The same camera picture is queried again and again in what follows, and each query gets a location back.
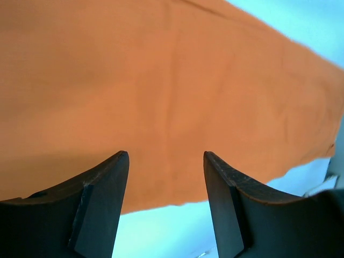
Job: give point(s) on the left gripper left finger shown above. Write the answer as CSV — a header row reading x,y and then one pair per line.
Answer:
x,y
76,218

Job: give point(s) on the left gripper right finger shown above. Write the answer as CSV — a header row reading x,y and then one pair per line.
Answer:
x,y
251,219

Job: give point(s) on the orange trousers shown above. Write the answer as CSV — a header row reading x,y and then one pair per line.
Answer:
x,y
165,81

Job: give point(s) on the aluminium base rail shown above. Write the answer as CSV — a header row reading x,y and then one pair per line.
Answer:
x,y
329,183

